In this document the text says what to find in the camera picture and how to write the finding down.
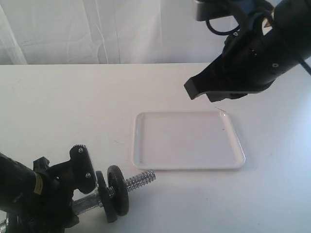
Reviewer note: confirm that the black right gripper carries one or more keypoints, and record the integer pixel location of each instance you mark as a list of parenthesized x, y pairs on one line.
[(246, 66)]

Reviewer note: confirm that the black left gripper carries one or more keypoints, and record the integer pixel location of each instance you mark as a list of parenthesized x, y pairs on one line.
[(56, 198)]

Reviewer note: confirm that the chrome threaded dumbbell bar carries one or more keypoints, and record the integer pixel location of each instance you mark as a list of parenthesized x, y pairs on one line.
[(92, 201)]

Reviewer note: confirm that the black weight plate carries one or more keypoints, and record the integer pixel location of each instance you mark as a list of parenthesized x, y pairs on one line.
[(116, 183), (105, 198)]

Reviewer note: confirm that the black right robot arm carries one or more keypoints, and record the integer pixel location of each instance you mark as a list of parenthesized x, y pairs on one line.
[(290, 21)]

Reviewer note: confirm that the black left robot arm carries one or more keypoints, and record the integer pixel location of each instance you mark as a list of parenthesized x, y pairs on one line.
[(34, 201)]

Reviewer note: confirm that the white plastic tray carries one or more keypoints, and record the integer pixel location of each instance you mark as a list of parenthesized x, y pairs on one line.
[(186, 141)]

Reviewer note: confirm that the white backdrop curtain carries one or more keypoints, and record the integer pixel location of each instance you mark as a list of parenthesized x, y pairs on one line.
[(36, 32)]

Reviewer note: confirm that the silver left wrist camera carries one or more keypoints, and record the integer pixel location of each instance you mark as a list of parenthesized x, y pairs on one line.
[(82, 169)]

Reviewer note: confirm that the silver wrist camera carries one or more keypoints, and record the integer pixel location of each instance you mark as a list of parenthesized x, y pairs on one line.
[(82, 169), (211, 9)]

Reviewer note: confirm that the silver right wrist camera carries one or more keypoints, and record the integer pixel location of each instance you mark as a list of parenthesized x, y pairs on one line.
[(211, 9)]

